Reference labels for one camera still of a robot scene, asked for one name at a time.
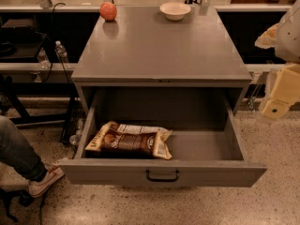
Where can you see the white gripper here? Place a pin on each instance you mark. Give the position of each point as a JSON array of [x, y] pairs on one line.
[[290, 39]]

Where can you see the brown chip bag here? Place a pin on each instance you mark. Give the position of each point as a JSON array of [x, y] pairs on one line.
[[114, 138]]

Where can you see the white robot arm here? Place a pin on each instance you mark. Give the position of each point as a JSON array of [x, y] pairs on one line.
[[284, 37]]

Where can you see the open grey top drawer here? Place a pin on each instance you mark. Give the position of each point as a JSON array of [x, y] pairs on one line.
[[205, 143]]

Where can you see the white bowl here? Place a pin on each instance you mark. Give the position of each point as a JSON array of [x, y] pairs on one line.
[[175, 11]]

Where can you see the grey cabinet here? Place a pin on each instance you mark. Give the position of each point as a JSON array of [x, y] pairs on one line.
[[142, 47]]

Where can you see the orange round fruit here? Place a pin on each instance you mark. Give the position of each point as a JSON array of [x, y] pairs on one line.
[[108, 11]]

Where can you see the water bottle on floor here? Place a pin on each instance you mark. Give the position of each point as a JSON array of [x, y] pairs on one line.
[[75, 139]]

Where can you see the clear water bottle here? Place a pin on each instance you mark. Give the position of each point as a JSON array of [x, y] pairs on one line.
[[43, 59], [61, 52]]

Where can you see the white red sneaker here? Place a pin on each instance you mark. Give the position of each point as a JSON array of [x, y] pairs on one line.
[[53, 174]]

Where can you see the black side table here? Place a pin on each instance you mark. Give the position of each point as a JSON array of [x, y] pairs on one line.
[[21, 74]]

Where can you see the person leg in jeans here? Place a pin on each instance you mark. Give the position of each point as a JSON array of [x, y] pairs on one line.
[[16, 152]]

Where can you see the black drawer handle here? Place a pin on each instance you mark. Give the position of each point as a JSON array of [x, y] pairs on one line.
[[162, 177]]

